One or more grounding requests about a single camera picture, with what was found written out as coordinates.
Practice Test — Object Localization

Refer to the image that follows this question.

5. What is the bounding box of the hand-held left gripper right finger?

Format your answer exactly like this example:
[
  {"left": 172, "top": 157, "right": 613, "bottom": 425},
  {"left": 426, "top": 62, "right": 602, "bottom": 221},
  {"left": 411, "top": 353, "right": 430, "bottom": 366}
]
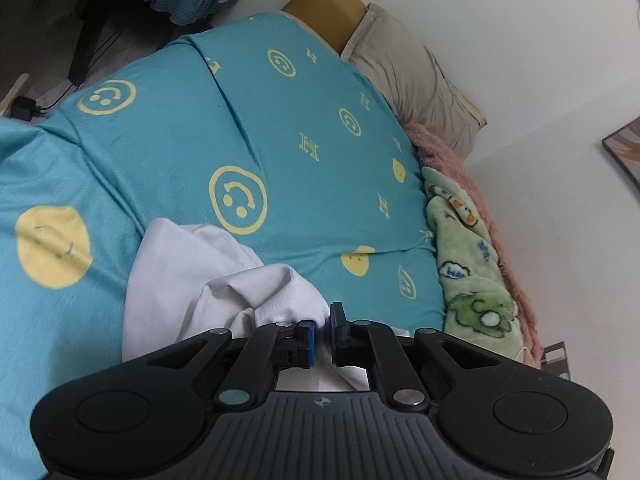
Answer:
[{"left": 329, "top": 302, "right": 517, "bottom": 407}]

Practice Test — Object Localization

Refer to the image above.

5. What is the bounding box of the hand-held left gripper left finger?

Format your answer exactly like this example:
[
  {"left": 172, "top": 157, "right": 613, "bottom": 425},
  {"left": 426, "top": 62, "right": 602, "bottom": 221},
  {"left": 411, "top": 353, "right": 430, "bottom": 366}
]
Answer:
[{"left": 134, "top": 320, "right": 318, "bottom": 407}]

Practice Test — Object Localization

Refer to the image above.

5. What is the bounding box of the white T-shirt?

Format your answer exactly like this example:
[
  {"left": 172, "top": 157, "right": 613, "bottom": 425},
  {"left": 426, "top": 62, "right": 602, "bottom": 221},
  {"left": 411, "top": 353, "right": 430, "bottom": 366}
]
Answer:
[{"left": 121, "top": 217, "right": 412, "bottom": 393}]

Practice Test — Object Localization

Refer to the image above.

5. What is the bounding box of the green frog-print blanket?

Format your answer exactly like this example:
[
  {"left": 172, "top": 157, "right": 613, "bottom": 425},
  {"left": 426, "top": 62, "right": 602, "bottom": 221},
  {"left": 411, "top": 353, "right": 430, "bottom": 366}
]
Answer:
[{"left": 420, "top": 166, "right": 533, "bottom": 361}]

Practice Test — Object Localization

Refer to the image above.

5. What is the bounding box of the pink fuzzy blanket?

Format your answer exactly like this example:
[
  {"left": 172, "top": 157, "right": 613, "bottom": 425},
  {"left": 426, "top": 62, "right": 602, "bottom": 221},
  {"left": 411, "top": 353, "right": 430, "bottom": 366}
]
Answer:
[{"left": 402, "top": 121, "right": 547, "bottom": 368}]

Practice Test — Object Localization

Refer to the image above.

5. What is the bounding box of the teal smiley-print bed sheet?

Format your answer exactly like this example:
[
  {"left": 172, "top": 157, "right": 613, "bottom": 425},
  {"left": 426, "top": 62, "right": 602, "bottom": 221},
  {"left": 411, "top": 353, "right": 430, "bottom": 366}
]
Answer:
[{"left": 0, "top": 10, "right": 447, "bottom": 480}]

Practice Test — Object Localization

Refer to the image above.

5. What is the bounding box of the grey pillow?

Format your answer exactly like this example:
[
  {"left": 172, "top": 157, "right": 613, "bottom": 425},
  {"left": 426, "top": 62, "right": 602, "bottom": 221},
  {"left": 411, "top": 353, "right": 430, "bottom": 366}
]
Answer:
[{"left": 340, "top": 2, "right": 488, "bottom": 158}]

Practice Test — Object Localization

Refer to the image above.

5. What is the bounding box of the mustard padded headboard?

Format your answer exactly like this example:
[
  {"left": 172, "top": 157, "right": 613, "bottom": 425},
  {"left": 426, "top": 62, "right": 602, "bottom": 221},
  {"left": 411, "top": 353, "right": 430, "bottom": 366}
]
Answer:
[{"left": 281, "top": 0, "right": 371, "bottom": 56}]

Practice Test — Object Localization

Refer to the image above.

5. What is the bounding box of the framed picture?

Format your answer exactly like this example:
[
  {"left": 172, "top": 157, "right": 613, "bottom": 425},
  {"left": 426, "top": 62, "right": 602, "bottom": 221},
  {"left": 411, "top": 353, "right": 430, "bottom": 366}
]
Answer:
[{"left": 601, "top": 116, "right": 640, "bottom": 186}]

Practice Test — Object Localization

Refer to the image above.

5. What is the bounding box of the black power adapter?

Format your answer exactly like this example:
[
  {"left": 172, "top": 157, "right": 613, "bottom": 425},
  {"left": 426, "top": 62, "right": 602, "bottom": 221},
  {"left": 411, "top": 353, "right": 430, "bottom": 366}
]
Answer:
[{"left": 12, "top": 97, "right": 40, "bottom": 122}]

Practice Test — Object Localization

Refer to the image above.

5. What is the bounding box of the wooden board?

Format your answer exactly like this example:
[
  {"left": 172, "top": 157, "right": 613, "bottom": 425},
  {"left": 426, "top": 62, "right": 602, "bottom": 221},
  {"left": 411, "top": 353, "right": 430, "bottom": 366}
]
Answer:
[{"left": 0, "top": 74, "right": 32, "bottom": 117}]

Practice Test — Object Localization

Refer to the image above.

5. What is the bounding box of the dark metal bracket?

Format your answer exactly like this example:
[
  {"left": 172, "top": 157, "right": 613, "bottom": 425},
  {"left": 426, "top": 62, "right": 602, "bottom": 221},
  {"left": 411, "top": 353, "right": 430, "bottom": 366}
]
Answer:
[{"left": 542, "top": 341, "right": 572, "bottom": 381}]

